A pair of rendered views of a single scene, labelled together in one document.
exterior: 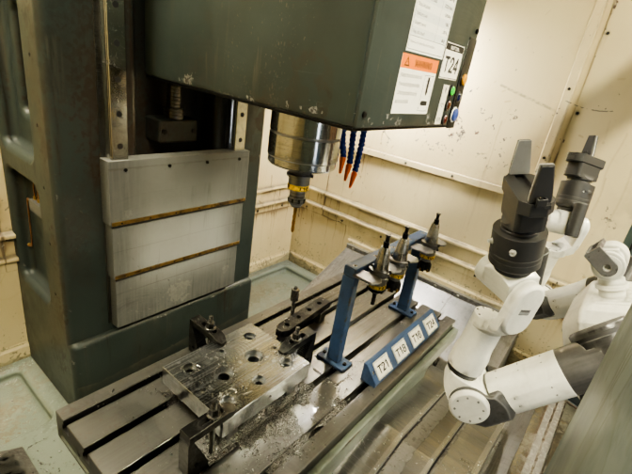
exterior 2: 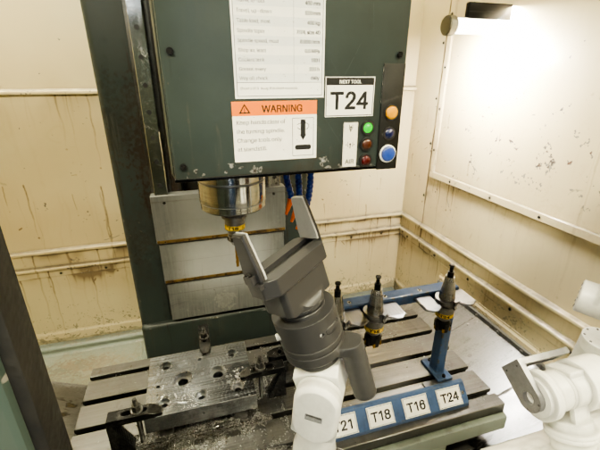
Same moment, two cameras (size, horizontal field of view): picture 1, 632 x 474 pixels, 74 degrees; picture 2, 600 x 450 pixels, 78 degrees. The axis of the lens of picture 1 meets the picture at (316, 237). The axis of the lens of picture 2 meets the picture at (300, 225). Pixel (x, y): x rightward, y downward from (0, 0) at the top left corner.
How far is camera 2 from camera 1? 0.70 m
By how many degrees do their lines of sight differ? 35
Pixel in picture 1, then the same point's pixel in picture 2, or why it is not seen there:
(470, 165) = (562, 205)
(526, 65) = not seen: outside the picture
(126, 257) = (173, 267)
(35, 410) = not seen: hidden behind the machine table
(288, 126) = not seen: hidden behind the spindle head
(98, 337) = (161, 323)
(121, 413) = (120, 385)
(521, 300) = (297, 401)
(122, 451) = (97, 414)
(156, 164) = (190, 198)
